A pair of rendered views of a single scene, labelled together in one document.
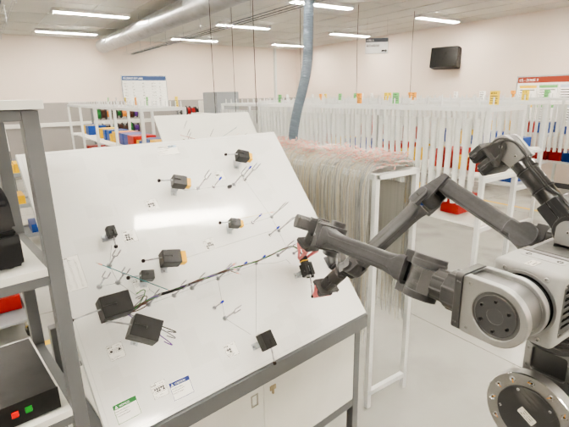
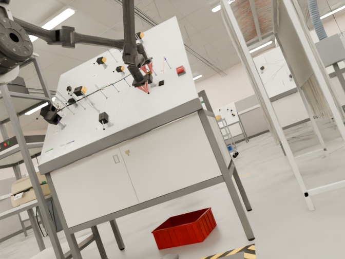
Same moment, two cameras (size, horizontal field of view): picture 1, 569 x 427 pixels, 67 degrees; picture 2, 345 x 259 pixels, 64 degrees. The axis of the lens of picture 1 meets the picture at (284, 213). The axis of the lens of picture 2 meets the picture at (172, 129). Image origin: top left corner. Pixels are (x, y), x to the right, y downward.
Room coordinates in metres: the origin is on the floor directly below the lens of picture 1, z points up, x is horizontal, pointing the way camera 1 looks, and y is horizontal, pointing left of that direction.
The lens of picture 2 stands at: (0.73, -1.55, 0.62)
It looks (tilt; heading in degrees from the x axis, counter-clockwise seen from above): 5 degrees up; 55
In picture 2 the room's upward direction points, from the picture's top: 21 degrees counter-clockwise
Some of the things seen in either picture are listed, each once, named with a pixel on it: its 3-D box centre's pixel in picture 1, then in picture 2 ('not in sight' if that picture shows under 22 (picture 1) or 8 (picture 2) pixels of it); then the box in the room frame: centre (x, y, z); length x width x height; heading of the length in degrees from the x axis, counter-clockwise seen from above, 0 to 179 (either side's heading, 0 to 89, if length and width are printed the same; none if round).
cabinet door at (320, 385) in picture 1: (312, 388); (167, 159); (1.63, -0.11, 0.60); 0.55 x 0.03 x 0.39; 131
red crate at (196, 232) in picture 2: not in sight; (185, 228); (1.79, 0.28, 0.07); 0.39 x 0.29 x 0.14; 116
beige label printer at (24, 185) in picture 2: not in sight; (35, 186); (1.01, 0.80, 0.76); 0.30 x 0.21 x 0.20; 44
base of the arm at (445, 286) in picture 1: (455, 290); not in sight; (0.83, -0.35, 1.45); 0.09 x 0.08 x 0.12; 124
